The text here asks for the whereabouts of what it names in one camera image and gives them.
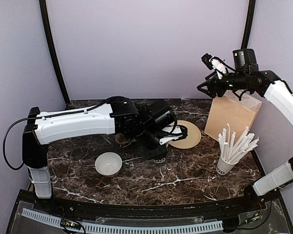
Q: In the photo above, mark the black front rail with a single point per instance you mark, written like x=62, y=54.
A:
x=231, y=209

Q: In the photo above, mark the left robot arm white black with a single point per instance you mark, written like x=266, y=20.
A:
x=153, y=126

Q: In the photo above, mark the white paper cup holder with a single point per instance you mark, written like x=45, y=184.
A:
x=223, y=167

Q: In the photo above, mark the black frame post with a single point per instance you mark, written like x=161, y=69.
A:
x=52, y=50
x=248, y=24

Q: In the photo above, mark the brown paper bag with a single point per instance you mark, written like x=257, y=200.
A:
x=229, y=110

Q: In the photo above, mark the brown cardboard cup carrier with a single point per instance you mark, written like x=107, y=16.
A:
x=123, y=141

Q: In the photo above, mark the right black frame post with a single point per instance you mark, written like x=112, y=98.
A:
x=248, y=24

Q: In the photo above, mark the left black frame post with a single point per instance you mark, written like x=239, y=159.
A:
x=52, y=50

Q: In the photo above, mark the small green circuit board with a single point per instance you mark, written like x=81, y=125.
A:
x=69, y=225

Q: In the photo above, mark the white wrapped straw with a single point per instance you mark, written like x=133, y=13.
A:
x=231, y=146
x=226, y=141
x=220, y=140
x=236, y=146
x=246, y=145

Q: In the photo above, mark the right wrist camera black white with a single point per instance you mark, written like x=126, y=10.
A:
x=216, y=64

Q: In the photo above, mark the beige round plate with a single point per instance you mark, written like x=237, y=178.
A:
x=192, y=139

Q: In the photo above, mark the white ceramic bowl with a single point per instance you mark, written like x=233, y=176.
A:
x=108, y=164

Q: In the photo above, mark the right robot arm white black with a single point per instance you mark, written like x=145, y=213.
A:
x=247, y=77

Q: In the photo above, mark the black paper coffee cup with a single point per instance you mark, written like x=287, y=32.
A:
x=159, y=159

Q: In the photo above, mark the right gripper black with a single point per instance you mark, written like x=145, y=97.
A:
x=211, y=83

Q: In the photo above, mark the white slotted cable duct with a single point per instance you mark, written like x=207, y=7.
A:
x=93, y=228

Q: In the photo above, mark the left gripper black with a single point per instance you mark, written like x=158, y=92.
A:
x=153, y=152

